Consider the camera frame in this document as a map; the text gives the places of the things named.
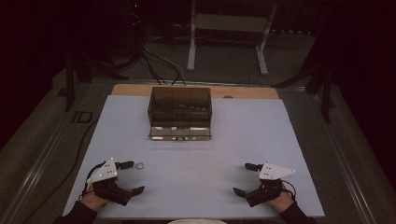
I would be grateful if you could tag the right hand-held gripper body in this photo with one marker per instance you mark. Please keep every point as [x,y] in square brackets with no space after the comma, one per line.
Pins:
[271,179]

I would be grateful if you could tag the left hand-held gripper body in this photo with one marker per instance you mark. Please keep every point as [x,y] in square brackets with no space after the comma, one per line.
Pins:
[107,174]

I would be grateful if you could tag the transparent drawer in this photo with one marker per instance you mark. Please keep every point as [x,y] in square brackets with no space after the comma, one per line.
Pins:
[180,133]

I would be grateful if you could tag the dark transparent drawer cabinet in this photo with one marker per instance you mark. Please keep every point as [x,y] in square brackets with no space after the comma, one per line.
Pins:
[180,104]

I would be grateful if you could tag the person's right hand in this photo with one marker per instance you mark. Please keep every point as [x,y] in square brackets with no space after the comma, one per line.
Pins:
[281,200]

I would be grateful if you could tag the person's left hand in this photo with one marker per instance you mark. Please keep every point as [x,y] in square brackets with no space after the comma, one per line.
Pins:
[92,201]

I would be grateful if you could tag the white table mat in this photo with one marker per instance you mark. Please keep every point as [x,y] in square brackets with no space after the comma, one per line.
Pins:
[193,180]

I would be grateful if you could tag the wooden table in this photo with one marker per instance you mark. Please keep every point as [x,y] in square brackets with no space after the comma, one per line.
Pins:
[249,92]

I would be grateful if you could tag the black stand legs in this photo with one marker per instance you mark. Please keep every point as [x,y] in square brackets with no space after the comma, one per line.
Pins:
[325,90]
[70,81]

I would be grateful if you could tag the white metal stand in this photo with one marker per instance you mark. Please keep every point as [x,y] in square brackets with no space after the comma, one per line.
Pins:
[230,22]

